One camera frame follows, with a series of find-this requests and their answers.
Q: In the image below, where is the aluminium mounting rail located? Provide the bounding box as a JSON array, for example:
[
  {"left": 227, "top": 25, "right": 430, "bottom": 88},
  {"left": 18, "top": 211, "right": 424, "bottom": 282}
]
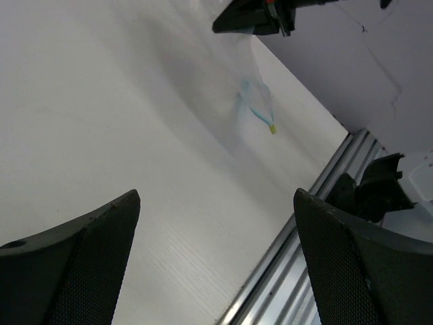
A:
[{"left": 216, "top": 129, "right": 387, "bottom": 324}]

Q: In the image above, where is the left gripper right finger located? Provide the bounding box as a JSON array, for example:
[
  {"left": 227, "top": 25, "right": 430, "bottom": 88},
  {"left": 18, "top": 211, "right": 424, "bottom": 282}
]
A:
[{"left": 295, "top": 188, "right": 432, "bottom": 324}]

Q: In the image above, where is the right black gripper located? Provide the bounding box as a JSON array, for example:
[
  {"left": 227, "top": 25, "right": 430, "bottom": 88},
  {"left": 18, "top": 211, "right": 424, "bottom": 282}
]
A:
[{"left": 212, "top": 0, "right": 396, "bottom": 37}]

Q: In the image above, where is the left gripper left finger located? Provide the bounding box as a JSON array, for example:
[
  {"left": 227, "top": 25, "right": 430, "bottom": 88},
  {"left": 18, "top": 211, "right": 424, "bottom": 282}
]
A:
[{"left": 1, "top": 190, "right": 141, "bottom": 324}]

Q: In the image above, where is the clear zip top bag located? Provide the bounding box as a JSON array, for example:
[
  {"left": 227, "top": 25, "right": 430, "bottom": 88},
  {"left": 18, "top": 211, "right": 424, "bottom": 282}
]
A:
[{"left": 161, "top": 29, "right": 275, "bottom": 152}]

